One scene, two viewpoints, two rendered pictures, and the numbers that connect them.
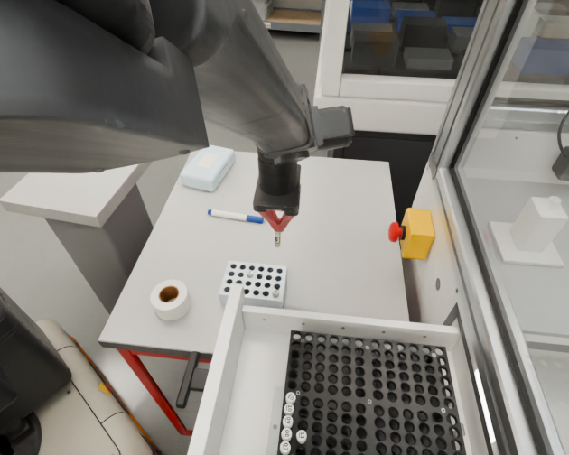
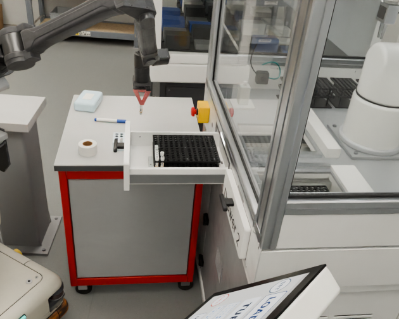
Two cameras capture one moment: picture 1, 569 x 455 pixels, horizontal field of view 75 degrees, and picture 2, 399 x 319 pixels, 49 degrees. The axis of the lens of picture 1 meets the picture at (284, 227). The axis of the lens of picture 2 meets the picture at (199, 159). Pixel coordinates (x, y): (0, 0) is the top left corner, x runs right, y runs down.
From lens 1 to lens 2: 1.16 m
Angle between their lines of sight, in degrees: 19
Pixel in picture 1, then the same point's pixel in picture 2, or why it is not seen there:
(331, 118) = (161, 51)
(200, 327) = (104, 157)
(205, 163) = (87, 97)
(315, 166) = (150, 100)
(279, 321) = (146, 137)
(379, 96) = (182, 62)
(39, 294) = not seen: outside the picture
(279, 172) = (144, 72)
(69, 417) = not seen: outside the picture
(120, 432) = (38, 267)
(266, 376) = (144, 156)
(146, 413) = not seen: hidden behind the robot
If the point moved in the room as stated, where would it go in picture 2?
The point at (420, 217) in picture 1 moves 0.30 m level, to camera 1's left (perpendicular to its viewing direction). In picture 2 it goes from (203, 102) to (130, 104)
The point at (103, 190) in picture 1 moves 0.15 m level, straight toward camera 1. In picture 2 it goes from (25, 113) to (44, 126)
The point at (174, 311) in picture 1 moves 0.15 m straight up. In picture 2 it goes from (92, 149) to (90, 114)
